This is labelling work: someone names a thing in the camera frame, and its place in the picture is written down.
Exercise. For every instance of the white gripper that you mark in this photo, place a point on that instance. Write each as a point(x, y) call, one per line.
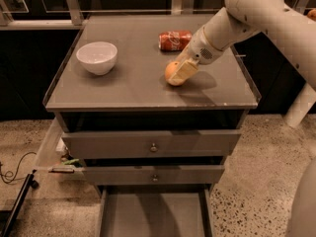
point(201, 48)

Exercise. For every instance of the orange fruit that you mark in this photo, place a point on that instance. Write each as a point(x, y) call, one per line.
point(169, 71)

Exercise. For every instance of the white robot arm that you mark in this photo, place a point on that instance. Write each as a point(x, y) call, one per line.
point(268, 189)

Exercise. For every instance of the grey drawer cabinet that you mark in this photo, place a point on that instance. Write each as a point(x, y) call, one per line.
point(134, 96)

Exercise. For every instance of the middle grey drawer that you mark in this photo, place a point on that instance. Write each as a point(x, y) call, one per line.
point(154, 175)

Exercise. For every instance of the top grey drawer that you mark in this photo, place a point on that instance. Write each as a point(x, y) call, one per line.
point(150, 144)

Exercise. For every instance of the bottom grey open drawer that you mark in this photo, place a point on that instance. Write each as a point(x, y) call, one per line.
point(155, 211)

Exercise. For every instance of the red soda can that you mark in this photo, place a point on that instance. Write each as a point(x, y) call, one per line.
point(174, 40)

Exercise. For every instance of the white ceramic bowl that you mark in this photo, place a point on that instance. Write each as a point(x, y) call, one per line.
point(98, 57)

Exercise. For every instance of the orange object on ledge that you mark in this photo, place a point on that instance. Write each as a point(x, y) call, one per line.
point(312, 14)

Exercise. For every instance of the black metal stand leg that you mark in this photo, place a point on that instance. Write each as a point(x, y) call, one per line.
point(9, 215)

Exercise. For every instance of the white cylindrical post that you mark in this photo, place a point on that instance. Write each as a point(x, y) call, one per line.
point(300, 107)

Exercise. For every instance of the metal railing frame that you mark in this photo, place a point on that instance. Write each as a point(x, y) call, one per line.
point(163, 15)

